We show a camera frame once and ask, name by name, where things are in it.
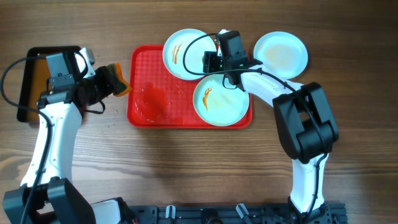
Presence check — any orange green sponge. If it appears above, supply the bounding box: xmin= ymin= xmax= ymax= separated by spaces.
xmin=106 ymin=63 xmax=132 ymax=97

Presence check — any white plate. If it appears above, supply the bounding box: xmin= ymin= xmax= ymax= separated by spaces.
xmin=252 ymin=31 xmax=308 ymax=79
xmin=193 ymin=74 xmax=250 ymax=127
xmin=162 ymin=29 xmax=216 ymax=80

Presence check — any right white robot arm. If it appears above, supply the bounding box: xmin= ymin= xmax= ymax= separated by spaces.
xmin=203 ymin=30 xmax=339 ymax=223

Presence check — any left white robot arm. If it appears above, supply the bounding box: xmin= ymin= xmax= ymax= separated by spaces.
xmin=2 ymin=48 xmax=132 ymax=223

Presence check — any red plastic tray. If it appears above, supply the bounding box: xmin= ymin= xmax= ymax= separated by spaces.
xmin=126 ymin=44 xmax=253 ymax=129

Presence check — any black water basin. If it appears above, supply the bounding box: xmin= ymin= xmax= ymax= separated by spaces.
xmin=19 ymin=45 xmax=81 ymax=109

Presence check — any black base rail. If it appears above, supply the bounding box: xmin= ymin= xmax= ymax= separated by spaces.
xmin=70 ymin=202 xmax=348 ymax=224

